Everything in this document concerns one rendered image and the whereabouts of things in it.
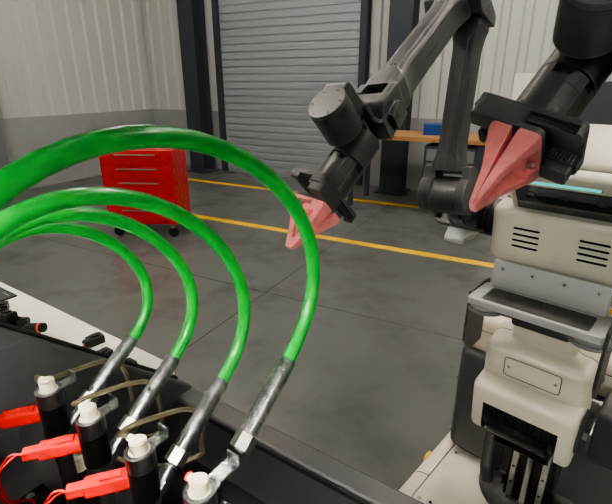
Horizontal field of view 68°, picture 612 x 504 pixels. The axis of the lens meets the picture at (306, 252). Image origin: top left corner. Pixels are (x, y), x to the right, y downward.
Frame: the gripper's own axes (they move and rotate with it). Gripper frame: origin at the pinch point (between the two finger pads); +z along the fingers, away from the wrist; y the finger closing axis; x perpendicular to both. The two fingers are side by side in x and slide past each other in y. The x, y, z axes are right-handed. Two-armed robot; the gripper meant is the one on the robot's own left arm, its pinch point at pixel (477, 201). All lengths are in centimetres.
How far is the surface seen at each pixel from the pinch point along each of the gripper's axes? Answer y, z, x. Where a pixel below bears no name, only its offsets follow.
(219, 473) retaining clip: -3.4, 34.0, -1.3
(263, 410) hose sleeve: -4.7, 27.9, 0.5
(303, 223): -10.1, 11.7, -5.7
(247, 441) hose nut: -3.7, 30.7, -0.2
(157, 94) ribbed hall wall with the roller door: -772, -122, 413
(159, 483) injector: -8.7, 39.9, 0.4
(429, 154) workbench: -225, -202, 383
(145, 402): -18.3, 37.5, 2.8
